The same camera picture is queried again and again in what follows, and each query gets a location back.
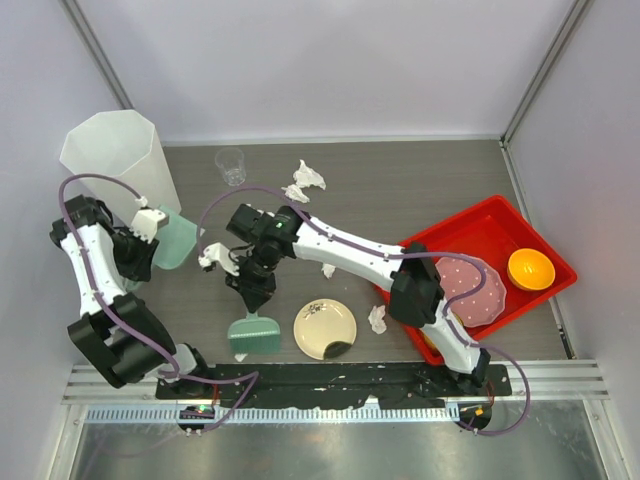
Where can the cream round plate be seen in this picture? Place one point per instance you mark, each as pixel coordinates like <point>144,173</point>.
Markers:
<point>324,329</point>

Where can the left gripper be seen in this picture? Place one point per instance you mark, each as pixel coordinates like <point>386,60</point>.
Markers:
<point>139,269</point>

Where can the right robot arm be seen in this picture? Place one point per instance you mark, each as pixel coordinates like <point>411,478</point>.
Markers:
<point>408,274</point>

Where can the paper scrap back large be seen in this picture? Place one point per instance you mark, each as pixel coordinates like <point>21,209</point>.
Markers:
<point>307,177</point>

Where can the white translucent trash bin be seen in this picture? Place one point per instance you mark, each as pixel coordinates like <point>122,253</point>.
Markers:
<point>123,145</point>

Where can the paper scrap back small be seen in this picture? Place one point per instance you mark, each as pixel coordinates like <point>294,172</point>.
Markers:
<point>295,193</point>

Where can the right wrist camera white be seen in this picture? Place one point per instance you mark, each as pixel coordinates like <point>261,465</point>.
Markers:
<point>217,255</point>

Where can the orange bowl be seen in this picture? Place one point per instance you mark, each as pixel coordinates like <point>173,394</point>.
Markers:
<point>530,270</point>

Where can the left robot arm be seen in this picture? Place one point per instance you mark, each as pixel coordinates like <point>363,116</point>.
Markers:
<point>116,332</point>

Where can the white cable duct strip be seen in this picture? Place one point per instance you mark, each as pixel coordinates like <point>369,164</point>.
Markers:
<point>184,415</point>

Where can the pink dotted plate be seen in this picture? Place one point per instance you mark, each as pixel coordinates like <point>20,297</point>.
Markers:
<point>483,307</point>

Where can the green dustpan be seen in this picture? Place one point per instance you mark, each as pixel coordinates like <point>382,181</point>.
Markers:
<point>177,239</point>

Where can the yellow cup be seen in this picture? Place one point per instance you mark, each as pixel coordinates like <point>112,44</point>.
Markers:
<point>430,345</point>

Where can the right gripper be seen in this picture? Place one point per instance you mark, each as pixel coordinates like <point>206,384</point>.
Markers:
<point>255,292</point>

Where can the clear plastic cup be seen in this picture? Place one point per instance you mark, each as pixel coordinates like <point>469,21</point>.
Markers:
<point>231,164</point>

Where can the green hand brush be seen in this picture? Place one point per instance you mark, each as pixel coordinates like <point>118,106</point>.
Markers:
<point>254,334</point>

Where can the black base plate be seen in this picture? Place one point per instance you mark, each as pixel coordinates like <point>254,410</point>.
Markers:
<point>396,385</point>

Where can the red plastic tray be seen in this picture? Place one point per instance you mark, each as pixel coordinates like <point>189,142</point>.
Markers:
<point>492,230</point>

